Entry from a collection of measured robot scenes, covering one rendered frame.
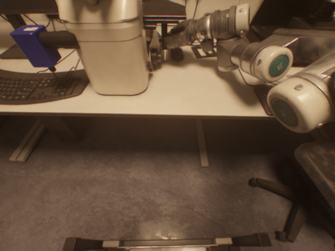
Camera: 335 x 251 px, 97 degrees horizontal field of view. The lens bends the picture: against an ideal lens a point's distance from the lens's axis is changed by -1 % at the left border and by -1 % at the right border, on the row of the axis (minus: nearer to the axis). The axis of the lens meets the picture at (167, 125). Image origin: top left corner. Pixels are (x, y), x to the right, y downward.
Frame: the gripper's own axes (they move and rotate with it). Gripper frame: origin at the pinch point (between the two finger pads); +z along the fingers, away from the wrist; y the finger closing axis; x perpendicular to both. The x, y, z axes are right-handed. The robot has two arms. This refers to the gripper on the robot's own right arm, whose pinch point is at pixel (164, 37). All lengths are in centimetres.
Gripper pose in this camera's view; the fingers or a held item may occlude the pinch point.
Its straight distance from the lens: 70.0
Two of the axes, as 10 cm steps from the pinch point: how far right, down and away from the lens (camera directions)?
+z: -8.6, -0.9, 5.1
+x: -3.1, -7.0, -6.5
